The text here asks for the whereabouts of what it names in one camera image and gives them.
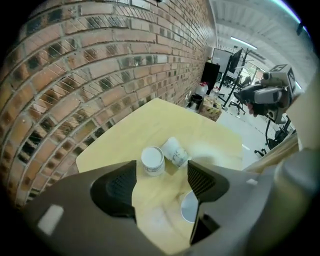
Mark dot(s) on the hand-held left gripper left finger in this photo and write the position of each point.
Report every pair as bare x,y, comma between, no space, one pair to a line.
75,220

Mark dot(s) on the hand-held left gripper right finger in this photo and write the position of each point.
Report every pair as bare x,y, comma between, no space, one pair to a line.
225,200

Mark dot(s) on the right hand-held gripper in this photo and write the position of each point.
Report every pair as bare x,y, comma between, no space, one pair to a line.
275,92

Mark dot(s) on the white paper cup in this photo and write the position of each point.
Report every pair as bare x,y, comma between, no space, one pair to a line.
152,162
188,206
175,151

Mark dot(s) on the person's right hand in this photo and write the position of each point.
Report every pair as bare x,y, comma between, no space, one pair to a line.
253,111

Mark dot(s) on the black office chair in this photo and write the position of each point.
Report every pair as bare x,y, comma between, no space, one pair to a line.
240,101
280,136

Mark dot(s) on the clear water jug red cap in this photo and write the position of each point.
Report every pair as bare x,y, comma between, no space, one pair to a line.
215,93

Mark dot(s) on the black monitor on stand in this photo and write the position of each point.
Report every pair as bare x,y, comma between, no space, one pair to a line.
235,61

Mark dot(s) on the black coat rack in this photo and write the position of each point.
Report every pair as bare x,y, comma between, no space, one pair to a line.
246,55

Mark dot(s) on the tall black cabinet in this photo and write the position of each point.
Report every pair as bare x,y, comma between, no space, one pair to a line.
212,75

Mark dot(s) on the cardboard box with striped tape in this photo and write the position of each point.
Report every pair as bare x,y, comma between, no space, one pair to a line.
211,111

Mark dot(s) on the clear water jug red label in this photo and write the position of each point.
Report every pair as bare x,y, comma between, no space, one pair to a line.
202,88

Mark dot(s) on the whiteboard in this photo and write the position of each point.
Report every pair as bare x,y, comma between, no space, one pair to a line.
221,56

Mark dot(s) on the black and silver bucket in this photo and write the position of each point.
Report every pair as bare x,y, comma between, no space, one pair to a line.
195,101

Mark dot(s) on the long ceiling light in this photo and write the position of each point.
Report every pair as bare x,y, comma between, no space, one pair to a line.
243,41

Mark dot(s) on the person's beige clothing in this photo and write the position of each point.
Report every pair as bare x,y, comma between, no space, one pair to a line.
307,112

